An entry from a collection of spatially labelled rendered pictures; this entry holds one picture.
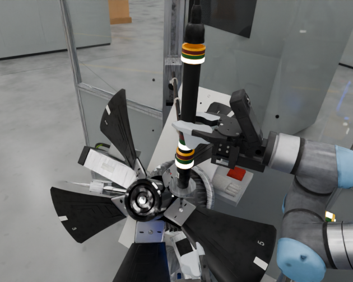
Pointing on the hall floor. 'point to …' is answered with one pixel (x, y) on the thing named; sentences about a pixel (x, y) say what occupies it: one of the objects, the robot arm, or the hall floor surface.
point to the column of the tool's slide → (170, 48)
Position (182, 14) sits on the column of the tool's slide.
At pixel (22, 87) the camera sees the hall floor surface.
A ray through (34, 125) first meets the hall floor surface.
